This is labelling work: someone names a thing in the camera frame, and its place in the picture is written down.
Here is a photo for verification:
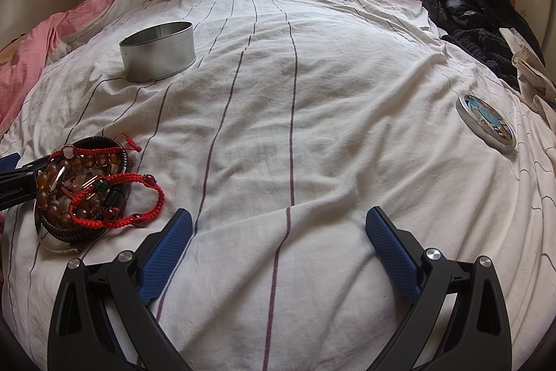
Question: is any amber bead bracelet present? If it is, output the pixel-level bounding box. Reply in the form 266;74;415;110
35;152;121;229

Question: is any red braided cord bracelet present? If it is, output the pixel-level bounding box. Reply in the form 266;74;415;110
49;132;166;230

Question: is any pink blanket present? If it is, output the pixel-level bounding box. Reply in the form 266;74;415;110
1;0;115;132

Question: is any round silver metal tin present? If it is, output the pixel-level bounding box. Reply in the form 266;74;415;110
120;22;196;83

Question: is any round decorated tin lid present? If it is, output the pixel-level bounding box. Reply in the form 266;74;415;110
456;94;516;154

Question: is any beige crumpled cloth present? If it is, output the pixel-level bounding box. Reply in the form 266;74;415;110
499;28;556;132

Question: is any white striped bed sheet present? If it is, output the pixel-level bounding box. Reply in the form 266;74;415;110
1;0;555;370

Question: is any black jacket pile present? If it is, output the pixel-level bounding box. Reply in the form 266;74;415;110
423;0;544;90

